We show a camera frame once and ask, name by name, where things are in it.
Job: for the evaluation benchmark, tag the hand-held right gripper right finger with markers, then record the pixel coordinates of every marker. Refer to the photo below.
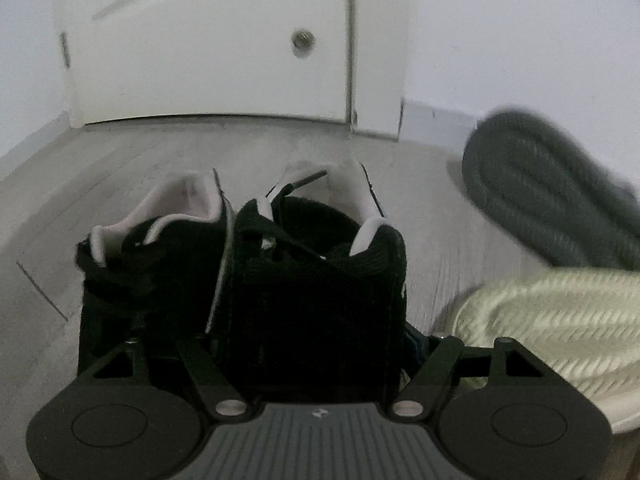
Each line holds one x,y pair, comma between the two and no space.
440,360

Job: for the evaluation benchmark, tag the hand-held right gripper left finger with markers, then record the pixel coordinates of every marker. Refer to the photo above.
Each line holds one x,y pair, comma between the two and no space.
200,366

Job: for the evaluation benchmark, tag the black sneaker white lining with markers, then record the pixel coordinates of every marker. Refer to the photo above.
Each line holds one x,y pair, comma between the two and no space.
150,270
310,300

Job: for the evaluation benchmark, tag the light green slipper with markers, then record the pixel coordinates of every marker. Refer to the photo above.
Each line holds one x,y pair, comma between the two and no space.
550,310

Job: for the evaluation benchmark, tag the grey slipper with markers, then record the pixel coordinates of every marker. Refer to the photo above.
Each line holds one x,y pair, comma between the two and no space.
540,190

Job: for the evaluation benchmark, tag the white door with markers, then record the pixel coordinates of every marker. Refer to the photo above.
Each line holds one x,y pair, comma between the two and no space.
200,35

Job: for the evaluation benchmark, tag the round metal door knob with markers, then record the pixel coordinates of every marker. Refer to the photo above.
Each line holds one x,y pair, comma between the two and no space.
303,42

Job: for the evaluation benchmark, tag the metal door hinge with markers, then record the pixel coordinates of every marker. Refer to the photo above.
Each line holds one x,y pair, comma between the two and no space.
65,50

